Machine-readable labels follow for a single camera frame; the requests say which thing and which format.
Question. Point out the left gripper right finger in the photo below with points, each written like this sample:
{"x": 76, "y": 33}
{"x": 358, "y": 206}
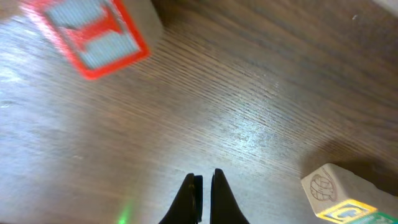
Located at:
{"x": 224, "y": 207}

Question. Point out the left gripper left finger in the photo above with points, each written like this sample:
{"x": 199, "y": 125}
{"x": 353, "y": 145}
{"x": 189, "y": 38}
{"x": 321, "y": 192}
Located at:
{"x": 187, "y": 206}

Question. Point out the yellow C letter block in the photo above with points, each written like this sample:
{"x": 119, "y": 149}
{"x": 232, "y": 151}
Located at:
{"x": 339, "y": 196}

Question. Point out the green V letter block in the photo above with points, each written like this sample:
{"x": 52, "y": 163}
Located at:
{"x": 375, "y": 218}

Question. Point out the red I block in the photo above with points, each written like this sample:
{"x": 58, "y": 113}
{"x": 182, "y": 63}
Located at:
{"x": 98, "y": 37}

